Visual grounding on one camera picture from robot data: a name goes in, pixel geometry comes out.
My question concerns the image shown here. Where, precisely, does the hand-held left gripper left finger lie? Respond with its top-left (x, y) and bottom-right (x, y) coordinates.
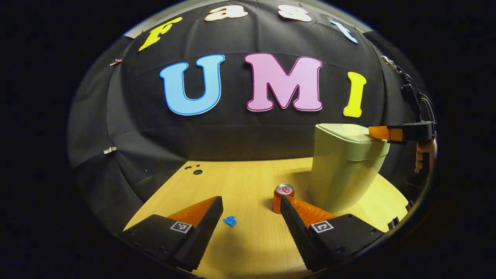
top-left (122, 196), bottom-right (224, 272)

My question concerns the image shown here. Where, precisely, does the wooden desktop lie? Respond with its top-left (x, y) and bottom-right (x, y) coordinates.
top-left (123, 157), bottom-right (409, 279)

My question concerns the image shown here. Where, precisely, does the orange pop can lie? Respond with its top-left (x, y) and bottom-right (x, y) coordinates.
top-left (272, 184), bottom-right (295, 214)

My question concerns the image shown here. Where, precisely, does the pale green desktop garbage bin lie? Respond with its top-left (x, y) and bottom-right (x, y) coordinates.
top-left (308, 123), bottom-right (391, 213)

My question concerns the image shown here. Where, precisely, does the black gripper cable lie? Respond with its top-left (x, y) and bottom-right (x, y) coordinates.
top-left (418, 92), bottom-right (437, 124)

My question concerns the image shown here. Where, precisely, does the black backdrop cloth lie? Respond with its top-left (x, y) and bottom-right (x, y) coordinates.
top-left (67, 0), bottom-right (432, 233)

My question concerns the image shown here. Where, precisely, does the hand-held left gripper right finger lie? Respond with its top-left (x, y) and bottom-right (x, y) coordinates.
top-left (280, 195), bottom-right (384, 272)

